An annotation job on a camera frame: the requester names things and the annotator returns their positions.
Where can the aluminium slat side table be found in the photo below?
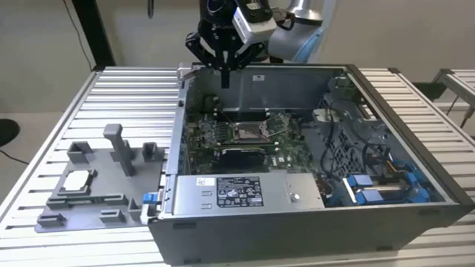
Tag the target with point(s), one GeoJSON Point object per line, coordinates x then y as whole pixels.
{"type": "Point", "coordinates": [463, 79]}

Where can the grey printed parts rack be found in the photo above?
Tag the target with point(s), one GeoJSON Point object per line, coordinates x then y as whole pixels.
{"type": "Point", "coordinates": [107, 183]}

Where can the black round object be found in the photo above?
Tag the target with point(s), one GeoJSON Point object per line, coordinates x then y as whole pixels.
{"type": "Point", "coordinates": [7, 132]}

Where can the CPU socket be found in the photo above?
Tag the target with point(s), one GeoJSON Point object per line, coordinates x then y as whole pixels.
{"type": "Point", "coordinates": [247, 131]}

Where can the green motherboard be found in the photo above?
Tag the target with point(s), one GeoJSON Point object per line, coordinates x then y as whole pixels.
{"type": "Point", "coordinates": [292, 150]}

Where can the thin metal locking lever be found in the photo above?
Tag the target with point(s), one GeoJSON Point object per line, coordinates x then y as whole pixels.
{"type": "Point", "coordinates": [227, 115]}

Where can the black graphics card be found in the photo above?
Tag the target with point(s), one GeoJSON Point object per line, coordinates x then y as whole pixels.
{"type": "Point", "coordinates": [240, 158]}

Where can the blue case latch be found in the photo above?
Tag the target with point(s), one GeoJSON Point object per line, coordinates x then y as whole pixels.
{"type": "Point", "coordinates": [148, 198]}

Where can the black box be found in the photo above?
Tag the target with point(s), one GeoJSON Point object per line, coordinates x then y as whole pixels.
{"type": "Point", "coordinates": [428, 91]}

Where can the silver power supply unit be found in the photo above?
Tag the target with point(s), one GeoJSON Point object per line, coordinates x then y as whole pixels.
{"type": "Point", "coordinates": [282, 192]}

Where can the hard disk in blue carrier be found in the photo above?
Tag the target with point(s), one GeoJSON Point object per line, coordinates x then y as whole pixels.
{"type": "Point", "coordinates": [368, 197]}
{"type": "Point", "coordinates": [362, 180]}

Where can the white plastic bracket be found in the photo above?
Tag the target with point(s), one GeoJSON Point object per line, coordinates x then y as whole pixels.
{"type": "Point", "coordinates": [322, 115]}

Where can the black frame post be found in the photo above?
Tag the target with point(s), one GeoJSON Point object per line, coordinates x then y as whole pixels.
{"type": "Point", "coordinates": [95, 33]}

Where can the black RAM slot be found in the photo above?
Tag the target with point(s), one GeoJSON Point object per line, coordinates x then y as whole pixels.
{"type": "Point", "coordinates": [252, 114]}
{"type": "Point", "coordinates": [248, 140]}
{"type": "Point", "coordinates": [252, 110]}
{"type": "Point", "coordinates": [248, 144]}

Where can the silver CPU green substrate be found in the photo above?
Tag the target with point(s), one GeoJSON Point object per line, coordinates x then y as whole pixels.
{"type": "Point", "coordinates": [76, 180]}

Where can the perforated metal drive cage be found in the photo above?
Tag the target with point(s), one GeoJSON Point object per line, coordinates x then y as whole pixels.
{"type": "Point", "coordinates": [348, 155]}

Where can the green RAM stick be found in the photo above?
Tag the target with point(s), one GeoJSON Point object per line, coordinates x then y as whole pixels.
{"type": "Point", "coordinates": [97, 199]}

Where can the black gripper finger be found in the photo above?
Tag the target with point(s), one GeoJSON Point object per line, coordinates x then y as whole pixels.
{"type": "Point", "coordinates": [196, 48]}
{"type": "Point", "coordinates": [252, 55]}

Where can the open dark grey PC case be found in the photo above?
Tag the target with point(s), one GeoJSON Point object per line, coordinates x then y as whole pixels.
{"type": "Point", "coordinates": [278, 236]}

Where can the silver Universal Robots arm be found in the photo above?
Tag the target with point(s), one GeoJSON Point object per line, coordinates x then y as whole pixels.
{"type": "Point", "coordinates": [283, 41]}

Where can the grey box wrist camera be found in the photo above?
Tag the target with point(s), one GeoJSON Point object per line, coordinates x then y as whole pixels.
{"type": "Point", "coordinates": [259, 29]}

